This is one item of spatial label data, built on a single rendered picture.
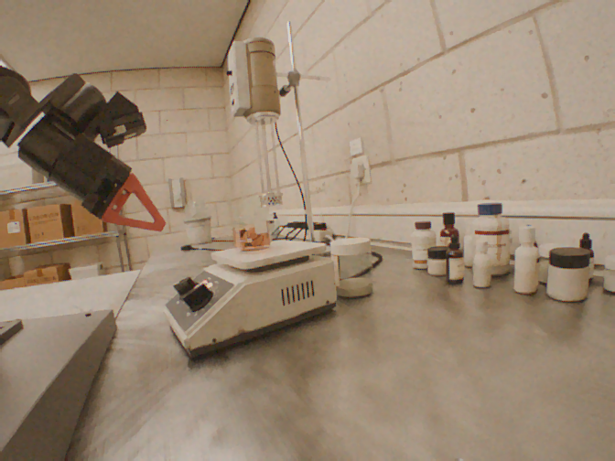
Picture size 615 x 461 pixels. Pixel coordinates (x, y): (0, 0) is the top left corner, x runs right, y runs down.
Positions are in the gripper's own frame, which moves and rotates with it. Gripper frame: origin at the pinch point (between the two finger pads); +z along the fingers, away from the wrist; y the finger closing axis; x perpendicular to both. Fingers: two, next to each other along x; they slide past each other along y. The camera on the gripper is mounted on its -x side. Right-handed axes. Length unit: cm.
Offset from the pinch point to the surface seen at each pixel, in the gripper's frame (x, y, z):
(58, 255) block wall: 53, 255, -35
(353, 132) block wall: -57, 26, 36
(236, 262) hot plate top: -0.1, -9.7, 8.2
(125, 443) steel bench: 16.2, -21.2, 1.9
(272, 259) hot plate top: -2.2, -11.6, 11.0
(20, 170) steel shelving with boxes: 8, 218, -91
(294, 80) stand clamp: -56, 28, 12
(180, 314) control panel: 8.1, -6.7, 6.3
